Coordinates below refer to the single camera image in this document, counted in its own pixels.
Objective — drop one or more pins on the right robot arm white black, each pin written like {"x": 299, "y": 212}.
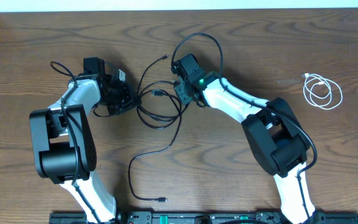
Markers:
{"x": 276, "y": 139}

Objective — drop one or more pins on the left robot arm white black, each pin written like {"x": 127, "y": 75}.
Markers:
{"x": 63, "y": 145}

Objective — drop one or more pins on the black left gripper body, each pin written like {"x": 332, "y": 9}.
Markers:
{"x": 119, "y": 99}

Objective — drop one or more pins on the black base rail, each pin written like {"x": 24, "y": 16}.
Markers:
{"x": 251, "y": 217}

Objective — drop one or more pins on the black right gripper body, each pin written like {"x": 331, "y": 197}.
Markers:
{"x": 183, "y": 91}

